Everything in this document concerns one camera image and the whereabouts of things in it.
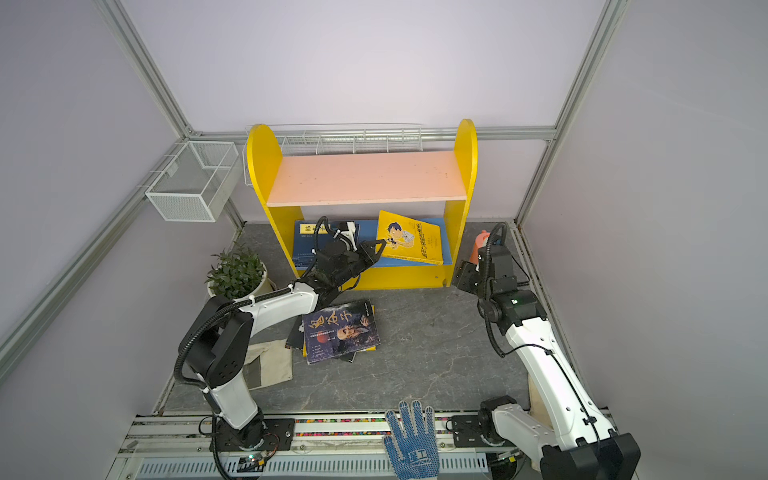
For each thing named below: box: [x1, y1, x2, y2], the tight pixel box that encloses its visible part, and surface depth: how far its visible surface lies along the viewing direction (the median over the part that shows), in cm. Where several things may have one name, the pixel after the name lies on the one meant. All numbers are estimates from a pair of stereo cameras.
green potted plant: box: [204, 241, 266, 300], surface depth 87 cm
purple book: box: [302, 300, 381, 365], surface depth 87 cm
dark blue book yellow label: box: [293, 220, 336, 270], surface depth 91 cm
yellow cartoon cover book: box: [377, 210, 444, 265], surface depth 91 cm
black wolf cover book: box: [285, 314, 304, 350], surface depth 89 cm
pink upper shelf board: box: [267, 150, 467, 207], surface depth 78 cm
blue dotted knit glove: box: [383, 400, 440, 480], surface depth 74 cm
